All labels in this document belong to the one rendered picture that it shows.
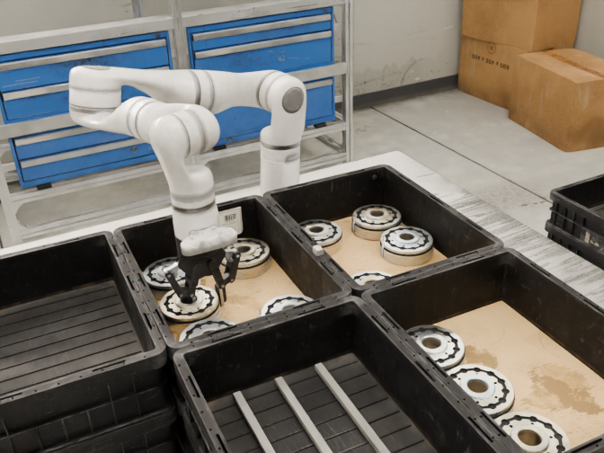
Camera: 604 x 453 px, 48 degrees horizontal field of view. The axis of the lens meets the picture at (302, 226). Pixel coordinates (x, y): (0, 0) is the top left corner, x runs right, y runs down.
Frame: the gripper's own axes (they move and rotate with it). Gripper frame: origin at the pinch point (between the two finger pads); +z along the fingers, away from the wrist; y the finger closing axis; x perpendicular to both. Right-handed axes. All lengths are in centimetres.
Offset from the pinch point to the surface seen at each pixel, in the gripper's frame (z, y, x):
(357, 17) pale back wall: 29, -194, -277
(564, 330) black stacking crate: -1, -46, 37
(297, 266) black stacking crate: -2.3, -17.2, 1.6
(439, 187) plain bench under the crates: 16, -81, -40
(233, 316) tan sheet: 2.3, -3.2, 3.9
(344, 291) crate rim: -7.8, -16.8, 19.3
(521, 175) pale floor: 88, -214, -142
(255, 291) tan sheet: 2.4, -9.7, -1.2
